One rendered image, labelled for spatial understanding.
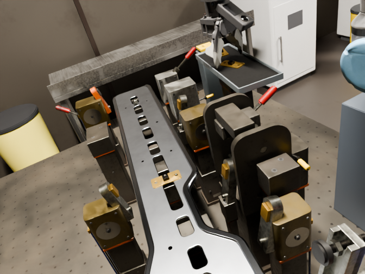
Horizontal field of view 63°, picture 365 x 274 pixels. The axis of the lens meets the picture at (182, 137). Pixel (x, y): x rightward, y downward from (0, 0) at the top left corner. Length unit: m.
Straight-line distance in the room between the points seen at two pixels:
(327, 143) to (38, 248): 1.22
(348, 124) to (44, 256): 1.10
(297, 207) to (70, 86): 1.88
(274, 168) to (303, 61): 2.76
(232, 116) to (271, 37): 2.33
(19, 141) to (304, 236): 2.23
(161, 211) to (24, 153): 1.97
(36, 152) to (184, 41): 1.46
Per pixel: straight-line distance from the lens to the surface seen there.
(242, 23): 0.89
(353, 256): 0.41
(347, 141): 0.91
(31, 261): 1.30
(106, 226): 0.78
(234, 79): 0.90
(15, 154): 2.63
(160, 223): 0.73
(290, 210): 0.62
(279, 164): 0.63
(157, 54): 2.33
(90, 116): 1.32
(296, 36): 3.17
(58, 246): 1.28
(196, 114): 0.92
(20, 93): 3.10
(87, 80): 2.25
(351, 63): 0.65
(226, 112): 0.69
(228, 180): 0.70
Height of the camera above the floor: 1.54
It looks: 33 degrees down
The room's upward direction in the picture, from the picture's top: 16 degrees counter-clockwise
